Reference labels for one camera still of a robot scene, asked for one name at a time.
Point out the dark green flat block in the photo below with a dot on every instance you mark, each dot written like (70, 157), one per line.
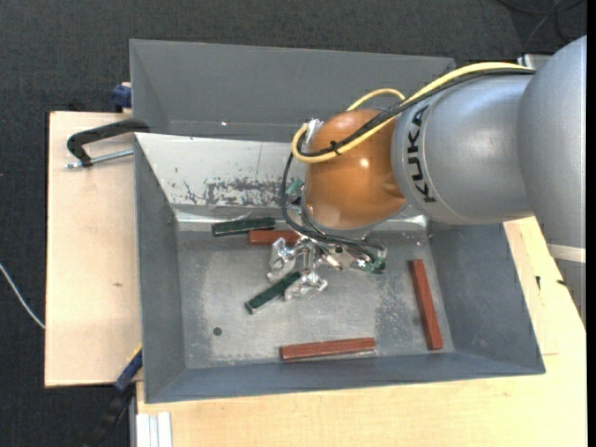
(272, 292)
(242, 226)

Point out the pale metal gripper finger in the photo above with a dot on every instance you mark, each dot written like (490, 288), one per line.
(279, 261)
(308, 287)

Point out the pale wood flat board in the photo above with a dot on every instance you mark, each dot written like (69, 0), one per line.
(90, 259)

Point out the red-brown flat block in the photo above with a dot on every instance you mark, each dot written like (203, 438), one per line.
(426, 303)
(326, 348)
(267, 237)

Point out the grey metal bin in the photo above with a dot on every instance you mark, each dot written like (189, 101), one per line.
(288, 342)

